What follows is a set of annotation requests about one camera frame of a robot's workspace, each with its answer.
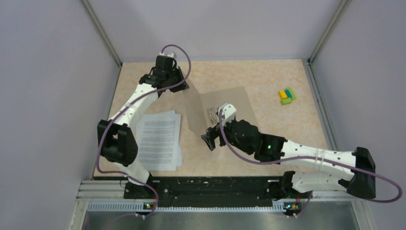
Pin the teal block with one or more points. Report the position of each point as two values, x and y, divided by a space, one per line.
288 93

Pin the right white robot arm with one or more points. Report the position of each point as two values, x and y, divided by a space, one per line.
348 171

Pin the brown paper folder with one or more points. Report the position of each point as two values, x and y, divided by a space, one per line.
197 104

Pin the metal folder clip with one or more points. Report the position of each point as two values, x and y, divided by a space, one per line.
213 117

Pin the yellow block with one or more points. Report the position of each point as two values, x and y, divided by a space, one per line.
282 94

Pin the white printed paper stack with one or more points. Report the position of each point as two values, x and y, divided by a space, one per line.
158 139

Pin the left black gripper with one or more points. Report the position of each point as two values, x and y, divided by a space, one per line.
178 72

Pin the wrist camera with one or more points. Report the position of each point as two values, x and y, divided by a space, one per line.
171 55
227 112

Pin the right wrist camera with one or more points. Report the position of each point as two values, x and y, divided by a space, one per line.
227 112

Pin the green block short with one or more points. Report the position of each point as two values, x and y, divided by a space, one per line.
286 101

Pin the white slotted cable duct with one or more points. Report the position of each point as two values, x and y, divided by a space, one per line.
134 206

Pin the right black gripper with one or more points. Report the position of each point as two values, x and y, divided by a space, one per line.
210 136

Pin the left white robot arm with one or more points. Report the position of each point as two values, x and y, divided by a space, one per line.
116 140

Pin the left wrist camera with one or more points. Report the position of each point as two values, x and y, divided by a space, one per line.
171 55

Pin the green block long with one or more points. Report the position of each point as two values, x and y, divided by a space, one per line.
294 97

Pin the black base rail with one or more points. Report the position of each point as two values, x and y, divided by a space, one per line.
229 191

